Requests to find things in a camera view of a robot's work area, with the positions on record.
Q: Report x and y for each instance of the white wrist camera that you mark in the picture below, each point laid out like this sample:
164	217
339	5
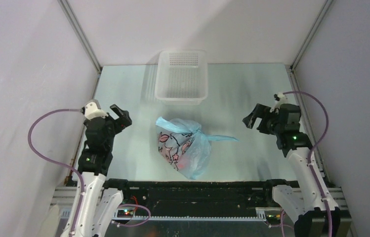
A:
93	110
280	99

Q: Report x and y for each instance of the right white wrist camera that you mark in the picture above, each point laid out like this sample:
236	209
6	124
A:
280	99

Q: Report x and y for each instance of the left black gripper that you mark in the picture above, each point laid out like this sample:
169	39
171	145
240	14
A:
122	122

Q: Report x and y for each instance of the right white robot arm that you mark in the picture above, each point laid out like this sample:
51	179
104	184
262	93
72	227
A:
316	213

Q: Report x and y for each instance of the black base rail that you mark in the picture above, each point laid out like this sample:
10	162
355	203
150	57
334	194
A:
176	199

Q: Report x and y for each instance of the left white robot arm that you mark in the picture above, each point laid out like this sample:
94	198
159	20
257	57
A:
94	205

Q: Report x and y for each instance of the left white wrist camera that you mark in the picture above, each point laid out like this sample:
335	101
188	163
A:
93	110

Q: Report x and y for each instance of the right aluminium frame post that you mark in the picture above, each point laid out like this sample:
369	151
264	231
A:
311	33

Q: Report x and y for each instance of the left aluminium frame post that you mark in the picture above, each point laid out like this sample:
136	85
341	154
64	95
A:
79	32

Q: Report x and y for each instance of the light blue plastic bag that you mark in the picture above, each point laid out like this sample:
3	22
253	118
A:
184	145

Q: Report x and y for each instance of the aluminium frame post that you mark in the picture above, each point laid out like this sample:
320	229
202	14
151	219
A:
79	32
311	33

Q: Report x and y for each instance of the white perforated plastic basket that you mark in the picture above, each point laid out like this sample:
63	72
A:
182	77

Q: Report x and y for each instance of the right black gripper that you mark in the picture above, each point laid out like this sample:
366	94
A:
261	111

